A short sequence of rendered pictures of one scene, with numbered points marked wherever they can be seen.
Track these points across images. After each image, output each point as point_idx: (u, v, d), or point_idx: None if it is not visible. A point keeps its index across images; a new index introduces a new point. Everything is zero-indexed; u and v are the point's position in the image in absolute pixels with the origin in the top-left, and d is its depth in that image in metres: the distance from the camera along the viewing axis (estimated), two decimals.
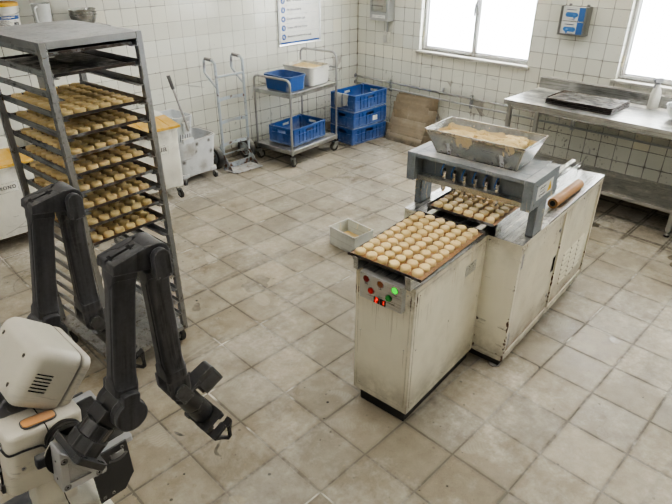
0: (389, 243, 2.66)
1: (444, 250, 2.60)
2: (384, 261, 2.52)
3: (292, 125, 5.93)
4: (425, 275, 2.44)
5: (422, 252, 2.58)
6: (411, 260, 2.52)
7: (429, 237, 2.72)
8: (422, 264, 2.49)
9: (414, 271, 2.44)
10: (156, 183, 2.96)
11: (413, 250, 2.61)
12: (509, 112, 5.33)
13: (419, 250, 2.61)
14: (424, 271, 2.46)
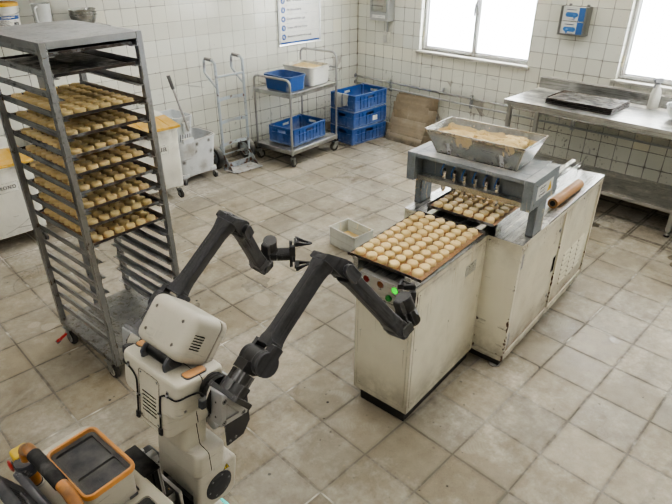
0: (389, 243, 2.66)
1: (444, 250, 2.60)
2: (384, 261, 2.52)
3: (292, 125, 5.93)
4: (425, 275, 2.44)
5: (422, 252, 2.58)
6: (411, 260, 2.52)
7: (429, 237, 2.72)
8: (422, 264, 2.49)
9: (414, 271, 2.44)
10: (156, 183, 2.96)
11: (413, 250, 2.61)
12: (509, 112, 5.33)
13: (419, 250, 2.61)
14: (424, 271, 2.46)
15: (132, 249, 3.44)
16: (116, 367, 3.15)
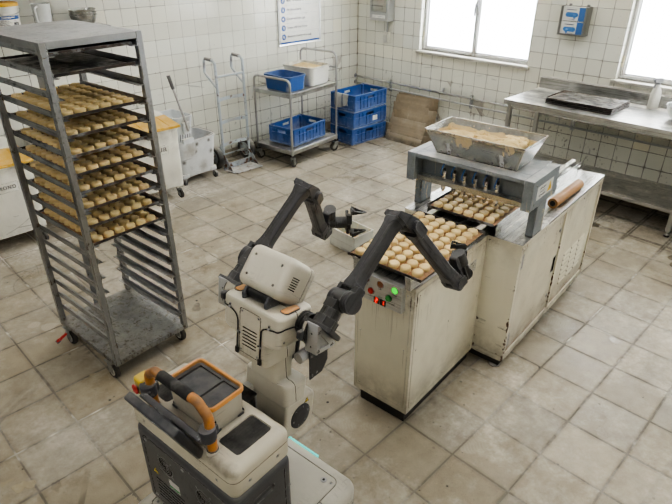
0: (389, 243, 2.66)
1: (444, 250, 2.60)
2: (384, 261, 2.52)
3: (292, 125, 5.93)
4: (425, 275, 2.44)
5: None
6: (411, 260, 2.52)
7: (429, 237, 2.72)
8: (422, 264, 2.49)
9: (414, 271, 2.44)
10: (156, 183, 2.96)
11: (413, 250, 2.61)
12: (509, 112, 5.33)
13: (419, 250, 2.61)
14: (424, 271, 2.46)
15: (132, 249, 3.44)
16: (116, 367, 3.15)
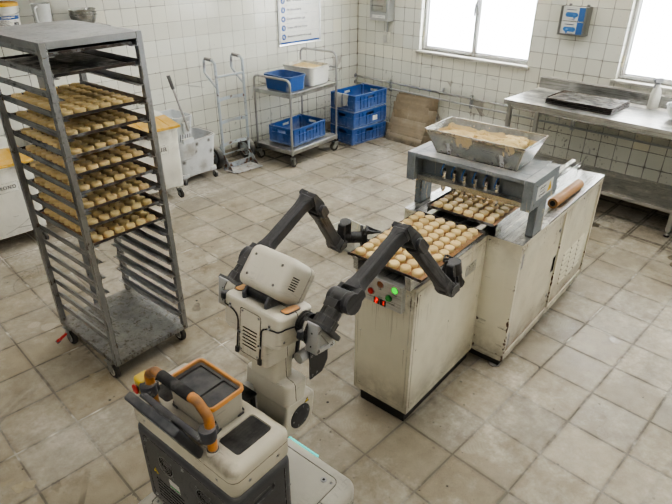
0: None
1: (444, 250, 2.60)
2: None
3: (292, 125, 5.93)
4: (425, 275, 2.44)
5: None
6: (411, 260, 2.52)
7: (429, 237, 2.72)
8: None
9: (414, 271, 2.44)
10: (156, 183, 2.96)
11: None
12: (509, 112, 5.33)
13: None
14: None
15: (132, 249, 3.44)
16: (116, 367, 3.15)
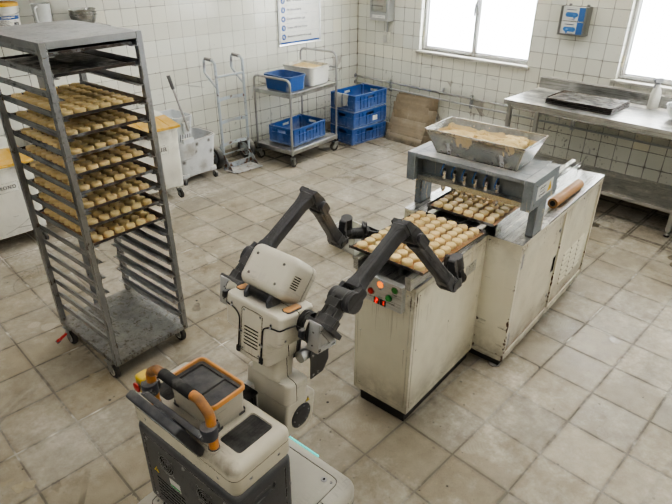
0: None
1: (446, 246, 2.60)
2: None
3: (292, 125, 5.93)
4: (427, 269, 2.44)
5: None
6: (413, 254, 2.51)
7: (431, 234, 2.71)
8: None
9: (416, 264, 2.43)
10: (156, 183, 2.96)
11: None
12: (509, 112, 5.33)
13: None
14: None
15: (132, 249, 3.44)
16: (116, 367, 3.15)
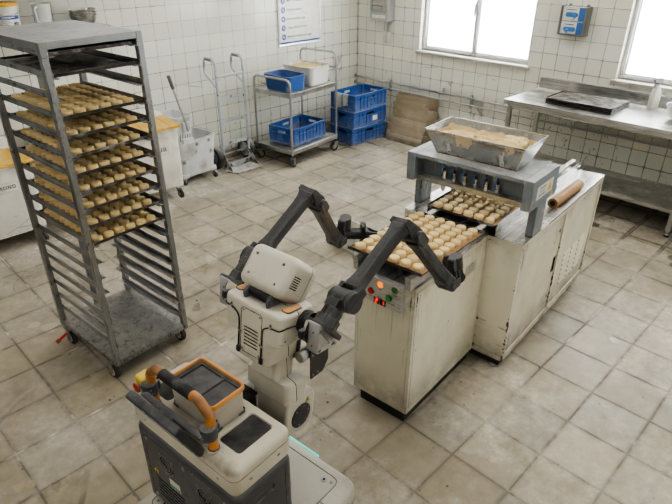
0: None
1: (444, 247, 2.59)
2: None
3: (292, 125, 5.93)
4: (425, 270, 2.43)
5: None
6: (411, 255, 2.51)
7: (429, 235, 2.71)
8: None
9: (414, 265, 2.42)
10: (156, 183, 2.96)
11: None
12: (509, 112, 5.33)
13: None
14: (424, 266, 2.45)
15: (132, 249, 3.44)
16: (116, 367, 3.15)
